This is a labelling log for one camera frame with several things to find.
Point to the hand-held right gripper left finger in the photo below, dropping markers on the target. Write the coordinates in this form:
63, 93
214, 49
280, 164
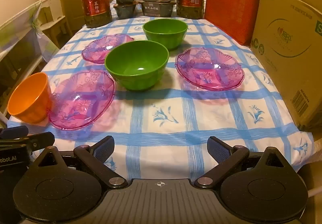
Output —
104, 149

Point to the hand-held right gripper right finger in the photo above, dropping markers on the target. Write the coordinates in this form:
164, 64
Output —
217, 149

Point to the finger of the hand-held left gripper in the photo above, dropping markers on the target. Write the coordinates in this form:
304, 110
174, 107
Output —
13, 132
40, 139

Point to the orange plastic bowl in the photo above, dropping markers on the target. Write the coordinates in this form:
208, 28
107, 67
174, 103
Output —
29, 100

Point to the purple transparent plate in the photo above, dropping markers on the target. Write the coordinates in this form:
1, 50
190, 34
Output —
80, 103
99, 49
210, 70

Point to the green plastic bowl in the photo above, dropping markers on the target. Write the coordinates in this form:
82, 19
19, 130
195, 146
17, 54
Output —
164, 32
137, 68

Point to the blue checked floral tablecloth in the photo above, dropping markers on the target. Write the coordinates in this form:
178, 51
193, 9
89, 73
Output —
196, 118

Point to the large cardboard box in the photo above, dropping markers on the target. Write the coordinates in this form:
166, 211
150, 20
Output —
289, 45

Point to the white wooden chair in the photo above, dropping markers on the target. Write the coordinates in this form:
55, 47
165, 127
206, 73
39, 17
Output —
54, 7

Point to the red fabric tote bag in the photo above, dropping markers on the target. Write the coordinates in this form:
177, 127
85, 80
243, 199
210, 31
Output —
231, 5

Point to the dark instant meal box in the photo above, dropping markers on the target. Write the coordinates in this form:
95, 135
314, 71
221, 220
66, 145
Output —
157, 9

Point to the mesh bed rail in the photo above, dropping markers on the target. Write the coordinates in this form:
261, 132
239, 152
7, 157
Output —
17, 45

